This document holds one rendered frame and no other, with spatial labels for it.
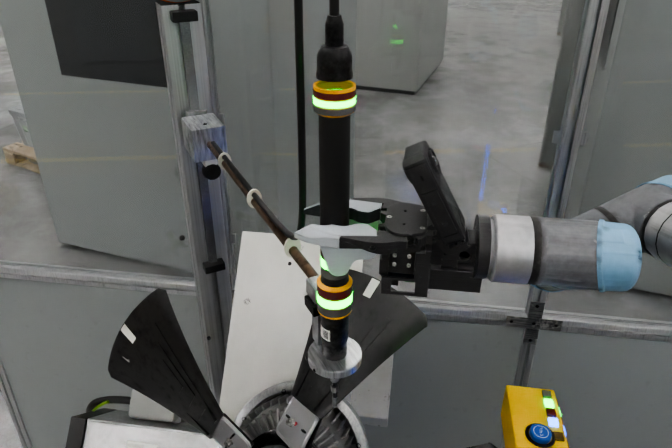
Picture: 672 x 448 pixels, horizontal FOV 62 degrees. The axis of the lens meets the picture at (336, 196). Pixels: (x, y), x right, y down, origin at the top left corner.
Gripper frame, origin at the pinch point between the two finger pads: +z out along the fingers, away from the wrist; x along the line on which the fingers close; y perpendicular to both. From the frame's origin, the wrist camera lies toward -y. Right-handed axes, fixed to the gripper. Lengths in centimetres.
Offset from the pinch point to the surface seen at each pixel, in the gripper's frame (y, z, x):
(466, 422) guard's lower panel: 109, -32, 70
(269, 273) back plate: 36, 17, 38
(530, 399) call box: 59, -38, 34
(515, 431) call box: 59, -34, 25
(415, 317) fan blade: 24.1, -13.1, 13.7
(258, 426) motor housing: 49, 12, 11
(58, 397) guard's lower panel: 120, 105, 70
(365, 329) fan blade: 27.4, -5.6, 13.7
